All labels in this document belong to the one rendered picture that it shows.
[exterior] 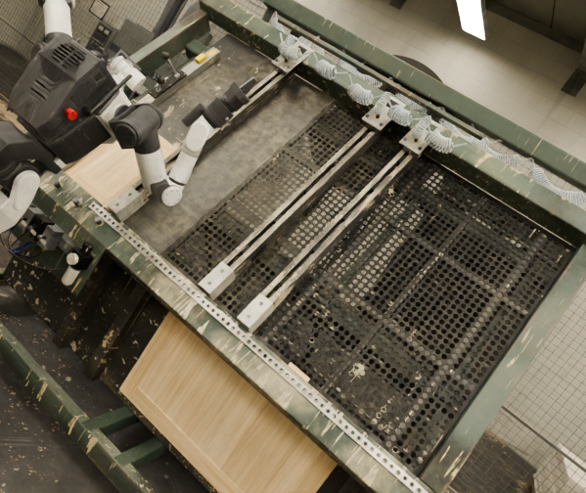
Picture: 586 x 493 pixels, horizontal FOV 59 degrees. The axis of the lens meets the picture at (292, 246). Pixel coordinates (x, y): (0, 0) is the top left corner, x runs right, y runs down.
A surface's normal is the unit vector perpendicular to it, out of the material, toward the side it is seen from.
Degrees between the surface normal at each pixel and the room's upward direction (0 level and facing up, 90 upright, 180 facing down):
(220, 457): 90
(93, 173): 58
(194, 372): 90
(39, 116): 82
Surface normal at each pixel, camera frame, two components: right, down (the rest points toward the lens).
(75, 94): 0.76, 0.57
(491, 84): -0.40, -0.07
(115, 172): -0.01, -0.48
